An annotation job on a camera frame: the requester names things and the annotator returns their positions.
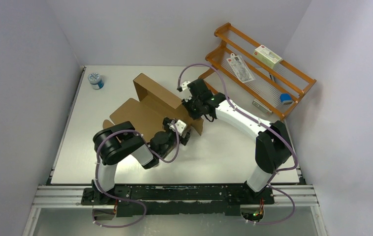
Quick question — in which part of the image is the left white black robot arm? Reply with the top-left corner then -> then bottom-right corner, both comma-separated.
92,118 -> 191,205

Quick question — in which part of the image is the white green product box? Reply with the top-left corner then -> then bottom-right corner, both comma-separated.
253,45 -> 283,69

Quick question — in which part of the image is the clear plastic blister package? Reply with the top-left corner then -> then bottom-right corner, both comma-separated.
226,53 -> 255,83

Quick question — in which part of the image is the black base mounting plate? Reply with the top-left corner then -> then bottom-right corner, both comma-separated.
80,183 -> 275,217

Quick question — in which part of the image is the small silver packaged item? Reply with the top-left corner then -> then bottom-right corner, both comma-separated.
252,99 -> 273,116

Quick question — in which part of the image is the brown cardboard box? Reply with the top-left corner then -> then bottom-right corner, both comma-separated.
102,73 -> 204,142

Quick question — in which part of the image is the blue white eraser block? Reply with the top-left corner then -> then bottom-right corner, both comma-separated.
280,93 -> 293,105

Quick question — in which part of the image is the small blue white jar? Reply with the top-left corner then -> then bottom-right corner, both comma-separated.
88,73 -> 104,89

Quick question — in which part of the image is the orange wooden rack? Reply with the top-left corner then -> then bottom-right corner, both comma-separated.
200,23 -> 316,120

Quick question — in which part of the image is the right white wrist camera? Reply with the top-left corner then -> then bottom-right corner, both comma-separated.
177,81 -> 190,92

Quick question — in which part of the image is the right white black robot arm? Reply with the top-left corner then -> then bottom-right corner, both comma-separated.
177,79 -> 292,204

